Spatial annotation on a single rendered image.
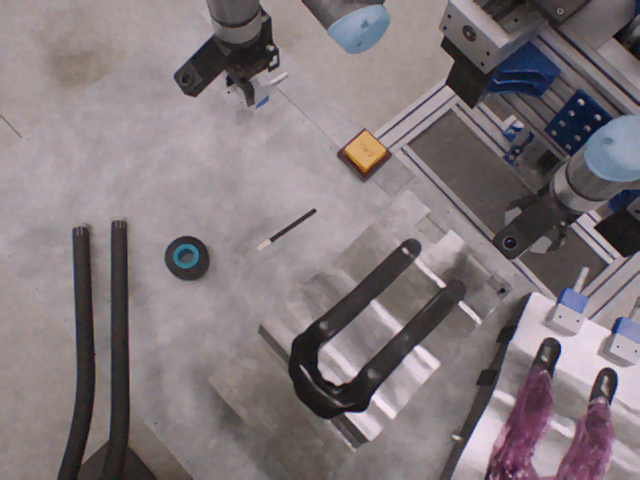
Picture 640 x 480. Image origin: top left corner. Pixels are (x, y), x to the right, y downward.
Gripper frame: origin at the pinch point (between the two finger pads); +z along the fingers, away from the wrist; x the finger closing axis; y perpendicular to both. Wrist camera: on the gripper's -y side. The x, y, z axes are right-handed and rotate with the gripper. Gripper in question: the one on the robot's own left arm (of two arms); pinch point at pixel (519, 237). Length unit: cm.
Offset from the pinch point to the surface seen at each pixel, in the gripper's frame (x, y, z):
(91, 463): 30, -102, 94
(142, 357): 28, -63, 15
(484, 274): -1.1, -5.8, 8.7
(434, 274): 4.6, -13.8, 6.0
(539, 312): -12.5, -2.7, 9.5
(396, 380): -4.7, -31.8, 3.6
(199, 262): 34, -45, 11
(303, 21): 109, 42, 95
